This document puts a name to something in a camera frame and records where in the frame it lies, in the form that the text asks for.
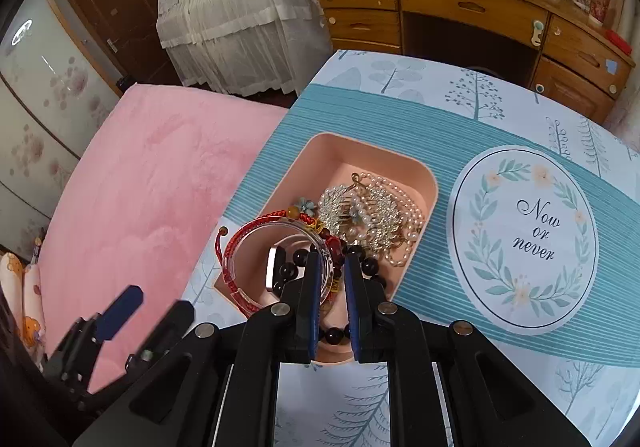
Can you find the red case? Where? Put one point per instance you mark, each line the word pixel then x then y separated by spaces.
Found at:
pixel 617 41

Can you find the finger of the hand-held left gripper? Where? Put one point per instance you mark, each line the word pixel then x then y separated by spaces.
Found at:
pixel 122 307
pixel 160 337

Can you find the peach plastic box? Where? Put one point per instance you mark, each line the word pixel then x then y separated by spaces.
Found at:
pixel 325 152

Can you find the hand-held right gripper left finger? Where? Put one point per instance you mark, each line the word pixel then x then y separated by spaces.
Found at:
pixel 314 307

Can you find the brown wooden door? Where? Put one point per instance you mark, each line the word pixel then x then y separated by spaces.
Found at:
pixel 125 17

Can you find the bear print pillow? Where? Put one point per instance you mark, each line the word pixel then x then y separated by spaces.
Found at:
pixel 27 287

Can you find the pink wrist watch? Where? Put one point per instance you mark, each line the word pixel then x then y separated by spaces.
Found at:
pixel 272 272

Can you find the white lace furniture cover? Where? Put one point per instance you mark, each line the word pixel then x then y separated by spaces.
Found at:
pixel 240 27

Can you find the pink blanket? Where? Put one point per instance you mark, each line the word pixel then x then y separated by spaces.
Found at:
pixel 150 177

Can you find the gold leaf brooch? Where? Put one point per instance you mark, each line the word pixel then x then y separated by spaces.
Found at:
pixel 335 207

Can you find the floral print wardrobe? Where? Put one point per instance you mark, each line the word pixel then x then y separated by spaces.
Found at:
pixel 45 127

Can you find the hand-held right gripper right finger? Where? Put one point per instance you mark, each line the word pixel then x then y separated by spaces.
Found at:
pixel 352 307

